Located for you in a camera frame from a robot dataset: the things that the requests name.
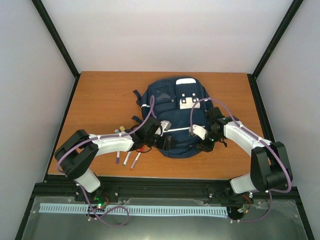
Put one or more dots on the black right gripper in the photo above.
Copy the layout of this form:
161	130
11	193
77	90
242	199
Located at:
206	147

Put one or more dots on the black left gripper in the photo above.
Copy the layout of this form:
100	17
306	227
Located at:
165	145

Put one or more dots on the navy blue backpack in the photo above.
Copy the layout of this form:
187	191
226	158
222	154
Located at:
175	101

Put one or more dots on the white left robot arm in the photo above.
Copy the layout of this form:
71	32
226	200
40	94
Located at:
76	155

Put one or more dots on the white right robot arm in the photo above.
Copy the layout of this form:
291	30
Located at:
269	163

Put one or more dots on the red cap white marker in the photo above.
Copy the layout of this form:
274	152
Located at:
139	152

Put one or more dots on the teal cap white marker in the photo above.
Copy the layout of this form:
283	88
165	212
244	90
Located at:
127	158

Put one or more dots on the purple cap white marker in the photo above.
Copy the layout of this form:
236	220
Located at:
118	157

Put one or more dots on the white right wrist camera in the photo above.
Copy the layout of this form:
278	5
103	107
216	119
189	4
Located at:
197	130

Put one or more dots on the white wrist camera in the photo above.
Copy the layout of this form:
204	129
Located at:
197	130
164	126

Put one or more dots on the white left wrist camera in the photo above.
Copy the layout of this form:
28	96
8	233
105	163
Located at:
164	126

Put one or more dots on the black aluminium frame rail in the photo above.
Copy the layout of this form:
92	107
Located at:
116	189

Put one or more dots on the light blue cable duct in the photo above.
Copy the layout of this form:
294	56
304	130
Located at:
136	210

